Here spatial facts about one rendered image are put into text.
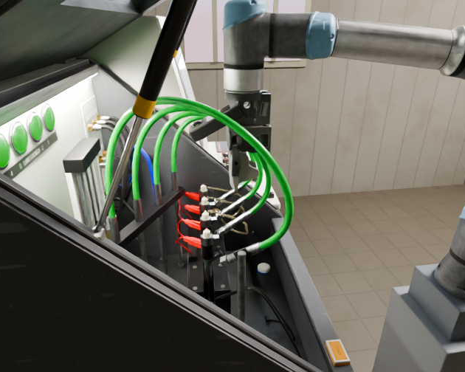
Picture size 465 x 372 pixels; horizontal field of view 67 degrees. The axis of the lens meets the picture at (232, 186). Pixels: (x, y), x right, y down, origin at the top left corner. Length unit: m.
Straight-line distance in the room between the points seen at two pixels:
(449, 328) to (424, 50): 0.68
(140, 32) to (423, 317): 1.08
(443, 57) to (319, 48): 0.28
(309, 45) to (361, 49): 0.17
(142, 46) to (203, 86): 1.95
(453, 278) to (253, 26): 0.79
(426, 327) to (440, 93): 2.90
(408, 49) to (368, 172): 2.91
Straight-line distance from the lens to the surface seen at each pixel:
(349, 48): 0.79
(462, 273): 1.08
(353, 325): 2.22
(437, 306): 1.12
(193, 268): 0.91
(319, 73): 3.17
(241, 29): 0.65
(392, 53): 0.81
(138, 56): 1.04
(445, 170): 4.16
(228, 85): 0.67
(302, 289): 0.90
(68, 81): 0.76
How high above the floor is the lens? 1.54
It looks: 25 degrees down
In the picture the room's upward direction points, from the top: straight up
